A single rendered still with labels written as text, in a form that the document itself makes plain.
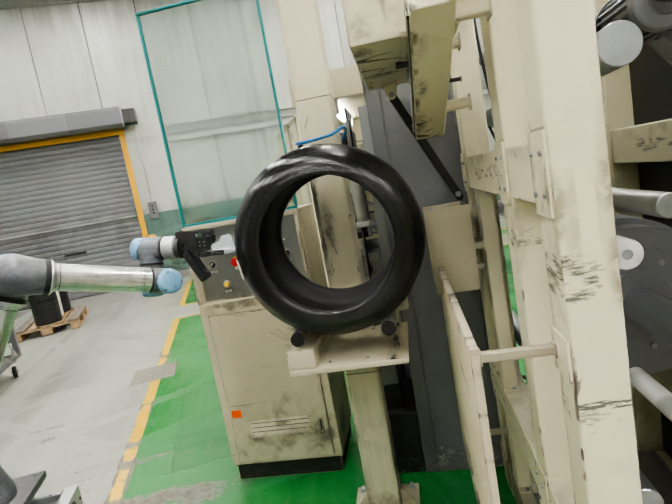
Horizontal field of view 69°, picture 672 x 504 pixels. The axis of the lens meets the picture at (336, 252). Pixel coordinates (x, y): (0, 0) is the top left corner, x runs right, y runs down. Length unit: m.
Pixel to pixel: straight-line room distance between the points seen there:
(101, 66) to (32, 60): 1.19
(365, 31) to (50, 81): 10.22
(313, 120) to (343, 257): 0.51
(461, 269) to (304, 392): 1.02
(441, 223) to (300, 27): 0.84
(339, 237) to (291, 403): 0.94
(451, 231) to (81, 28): 10.16
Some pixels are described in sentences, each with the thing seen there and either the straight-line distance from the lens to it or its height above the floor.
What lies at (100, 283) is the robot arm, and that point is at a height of 1.19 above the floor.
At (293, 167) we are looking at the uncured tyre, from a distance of 1.41.
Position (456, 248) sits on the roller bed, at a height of 1.06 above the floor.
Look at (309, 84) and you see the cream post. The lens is 1.83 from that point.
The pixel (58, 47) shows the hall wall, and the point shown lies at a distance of 11.32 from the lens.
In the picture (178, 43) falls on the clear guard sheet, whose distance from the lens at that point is 2.41.
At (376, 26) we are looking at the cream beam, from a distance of 1.20.
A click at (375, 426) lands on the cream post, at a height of 0.40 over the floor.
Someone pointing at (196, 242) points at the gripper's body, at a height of 1.24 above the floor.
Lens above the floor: 1.35
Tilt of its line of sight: 8 degrees down
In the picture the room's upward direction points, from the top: 10 degrees counter-clockwise
